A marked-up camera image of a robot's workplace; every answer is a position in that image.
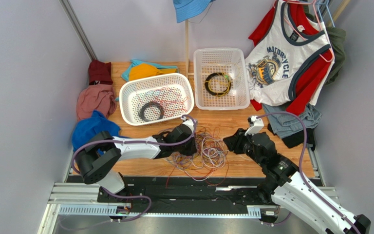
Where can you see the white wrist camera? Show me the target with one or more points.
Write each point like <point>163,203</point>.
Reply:
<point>190,123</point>
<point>255,125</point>

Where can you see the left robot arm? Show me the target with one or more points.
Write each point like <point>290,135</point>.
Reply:
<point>95,160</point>

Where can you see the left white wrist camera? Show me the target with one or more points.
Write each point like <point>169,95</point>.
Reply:
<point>190,123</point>

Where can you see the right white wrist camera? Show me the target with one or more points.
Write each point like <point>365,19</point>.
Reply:
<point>255,125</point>

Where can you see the orange cloth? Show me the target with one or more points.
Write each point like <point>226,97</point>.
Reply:
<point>145,71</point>

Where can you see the rectangular white plastic basket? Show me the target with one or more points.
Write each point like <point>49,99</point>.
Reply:
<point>220,79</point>

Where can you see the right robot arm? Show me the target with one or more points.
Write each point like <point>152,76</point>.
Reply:
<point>287,187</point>

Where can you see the grey denim garment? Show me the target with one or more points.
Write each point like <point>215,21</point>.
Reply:
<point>285,125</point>

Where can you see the red shirt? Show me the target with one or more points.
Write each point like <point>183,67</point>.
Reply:
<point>307,87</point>

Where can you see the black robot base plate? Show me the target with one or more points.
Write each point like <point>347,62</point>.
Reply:
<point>242,190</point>

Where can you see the pink clothes hanger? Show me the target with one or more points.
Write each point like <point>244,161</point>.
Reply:
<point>302,34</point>

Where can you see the white motorcycle tank top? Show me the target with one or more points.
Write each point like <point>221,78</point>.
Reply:
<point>281,65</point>

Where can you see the metal corner rail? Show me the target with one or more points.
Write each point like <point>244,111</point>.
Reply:
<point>72,16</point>

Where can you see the pink cloth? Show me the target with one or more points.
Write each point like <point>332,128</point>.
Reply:
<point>100,97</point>

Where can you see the dark green garment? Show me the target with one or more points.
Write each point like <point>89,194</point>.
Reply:
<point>309,78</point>

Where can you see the wooden rack pole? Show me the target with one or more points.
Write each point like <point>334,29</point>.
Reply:
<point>335,8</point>

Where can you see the rounded white plastic basket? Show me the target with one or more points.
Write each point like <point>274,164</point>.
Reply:
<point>155,99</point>

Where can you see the light blue bucket hat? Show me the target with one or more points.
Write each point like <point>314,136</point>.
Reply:
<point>186,9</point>

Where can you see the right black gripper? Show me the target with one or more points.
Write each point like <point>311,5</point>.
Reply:
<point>238,142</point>

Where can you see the teal cloth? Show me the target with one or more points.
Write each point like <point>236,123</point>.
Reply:
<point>135,62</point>

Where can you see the maroon cloth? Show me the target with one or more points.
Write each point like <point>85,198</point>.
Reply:
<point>100,73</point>

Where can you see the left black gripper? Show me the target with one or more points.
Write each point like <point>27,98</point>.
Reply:
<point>192,149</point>

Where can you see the blue cloth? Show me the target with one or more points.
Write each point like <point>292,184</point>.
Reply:
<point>87,128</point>

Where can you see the aluminium slotted rail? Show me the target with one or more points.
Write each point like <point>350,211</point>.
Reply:
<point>79,199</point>

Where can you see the black garment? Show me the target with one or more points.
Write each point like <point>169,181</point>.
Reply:
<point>293,136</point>

